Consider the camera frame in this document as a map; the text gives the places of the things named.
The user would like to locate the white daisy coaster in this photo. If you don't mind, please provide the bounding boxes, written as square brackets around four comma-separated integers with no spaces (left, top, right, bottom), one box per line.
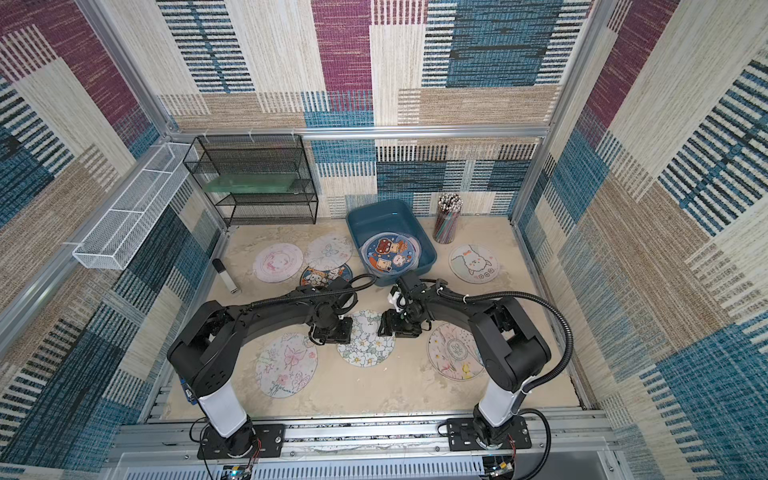
[337,310,395,368]

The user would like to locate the blue character coaster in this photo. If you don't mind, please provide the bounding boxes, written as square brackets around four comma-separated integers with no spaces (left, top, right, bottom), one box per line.
[359,232,421,277]

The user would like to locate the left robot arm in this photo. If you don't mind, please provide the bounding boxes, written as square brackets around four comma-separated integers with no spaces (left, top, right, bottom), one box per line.
[167,279,358,458]

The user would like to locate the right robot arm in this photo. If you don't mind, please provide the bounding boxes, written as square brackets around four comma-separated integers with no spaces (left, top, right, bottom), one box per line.
[379,274,551,449]

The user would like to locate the teal plastic storage box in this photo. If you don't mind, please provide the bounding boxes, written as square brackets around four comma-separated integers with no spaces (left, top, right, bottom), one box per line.
[346,199,437,287]

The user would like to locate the cream cartoon coaster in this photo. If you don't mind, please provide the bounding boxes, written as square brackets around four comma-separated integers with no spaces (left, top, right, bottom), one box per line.
[428,323,485,381]

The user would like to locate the pink blossom coaster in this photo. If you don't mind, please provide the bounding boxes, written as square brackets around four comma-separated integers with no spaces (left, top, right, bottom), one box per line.
[257,333,318,399]

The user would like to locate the dark blue cartoon coaster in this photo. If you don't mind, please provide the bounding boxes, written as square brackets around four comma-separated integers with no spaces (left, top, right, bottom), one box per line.
[299,264,353,288]

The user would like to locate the white butterfly coaster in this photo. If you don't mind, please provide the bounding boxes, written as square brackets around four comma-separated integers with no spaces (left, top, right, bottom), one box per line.
[305,234,353,271]

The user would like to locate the pink kitty coaster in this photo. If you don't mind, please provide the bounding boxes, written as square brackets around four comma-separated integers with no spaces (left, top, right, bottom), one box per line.
[253,243,303,283]

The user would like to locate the white dog coaster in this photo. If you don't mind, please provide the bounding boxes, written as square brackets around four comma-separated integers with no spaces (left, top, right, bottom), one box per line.
[449,244,501,284]

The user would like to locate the cup of colored pencils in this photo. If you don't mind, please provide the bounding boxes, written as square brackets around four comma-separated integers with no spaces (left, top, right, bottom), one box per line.
[433,192,463,244]

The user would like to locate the white marker black cap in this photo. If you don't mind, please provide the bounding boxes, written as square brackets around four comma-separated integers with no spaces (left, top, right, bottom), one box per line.
[212,258,240,294]

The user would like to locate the blue handheld device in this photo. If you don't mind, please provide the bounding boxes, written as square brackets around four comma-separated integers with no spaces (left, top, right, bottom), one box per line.
[179,378,198,405]

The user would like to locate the green board on shelf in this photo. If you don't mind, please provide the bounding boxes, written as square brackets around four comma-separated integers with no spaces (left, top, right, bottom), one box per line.
[203,174,297,194]

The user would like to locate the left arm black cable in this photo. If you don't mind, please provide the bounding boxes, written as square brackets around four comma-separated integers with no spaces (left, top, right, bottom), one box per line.
[251,273,378,319]

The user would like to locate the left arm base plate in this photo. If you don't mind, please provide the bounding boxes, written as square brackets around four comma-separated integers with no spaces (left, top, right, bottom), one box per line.
[197,424,286,460]

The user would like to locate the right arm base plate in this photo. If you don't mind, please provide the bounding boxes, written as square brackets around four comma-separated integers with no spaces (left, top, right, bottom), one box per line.
[438,416,532,451]

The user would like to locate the black wire shelf rack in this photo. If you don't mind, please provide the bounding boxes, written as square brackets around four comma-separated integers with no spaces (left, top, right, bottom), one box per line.
[183,134,319,228]

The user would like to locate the white wire mesh basket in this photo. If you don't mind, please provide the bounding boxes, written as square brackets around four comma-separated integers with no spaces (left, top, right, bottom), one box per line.
[73,142,190,271]

